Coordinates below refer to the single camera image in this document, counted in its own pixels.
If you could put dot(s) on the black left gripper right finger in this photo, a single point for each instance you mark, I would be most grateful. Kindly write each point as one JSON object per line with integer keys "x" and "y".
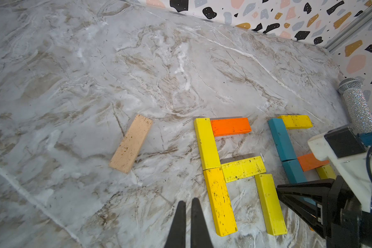
{"x": 200, "y": 237}

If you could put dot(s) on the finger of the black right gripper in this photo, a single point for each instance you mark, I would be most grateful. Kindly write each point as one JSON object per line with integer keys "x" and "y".
{"x": 309, "y": 200}

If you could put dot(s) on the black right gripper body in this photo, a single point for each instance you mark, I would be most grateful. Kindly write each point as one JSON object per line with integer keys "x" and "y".
{"x": 341, "y": 220}

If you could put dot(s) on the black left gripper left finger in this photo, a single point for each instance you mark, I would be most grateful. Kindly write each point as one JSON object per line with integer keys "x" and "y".
{"x": 177, "y": 233}

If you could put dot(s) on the teal block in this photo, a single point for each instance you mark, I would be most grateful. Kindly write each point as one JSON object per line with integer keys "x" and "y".
{"x": 294, "y": 172}
{"x": 282, "y": 140}

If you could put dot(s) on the yellow-green block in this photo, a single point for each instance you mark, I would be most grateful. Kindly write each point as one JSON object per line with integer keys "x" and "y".
{"x": 326, "y": 172}

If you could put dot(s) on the orange block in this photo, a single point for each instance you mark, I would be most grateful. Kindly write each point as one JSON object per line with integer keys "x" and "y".
{"x": 232, "y": 126}
{"x": 309, "y": 162}

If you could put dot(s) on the yellow block lowest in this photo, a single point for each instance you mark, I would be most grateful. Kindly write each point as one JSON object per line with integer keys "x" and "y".
{"x": 206, "y": 144}

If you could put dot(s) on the yellow block scuffed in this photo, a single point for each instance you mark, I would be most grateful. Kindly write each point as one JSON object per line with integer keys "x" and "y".
{"x": 296, "y": 121}

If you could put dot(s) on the natural wood block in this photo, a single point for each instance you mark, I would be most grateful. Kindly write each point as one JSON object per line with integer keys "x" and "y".
{"x": 131, "y": 144}

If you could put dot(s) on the silver glitter microphone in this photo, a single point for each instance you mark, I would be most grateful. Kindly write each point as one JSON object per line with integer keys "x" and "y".
{"x": 359, "y": 112}

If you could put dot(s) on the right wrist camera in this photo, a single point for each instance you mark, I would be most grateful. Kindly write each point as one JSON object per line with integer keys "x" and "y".
{"x": 346, "y": 152}

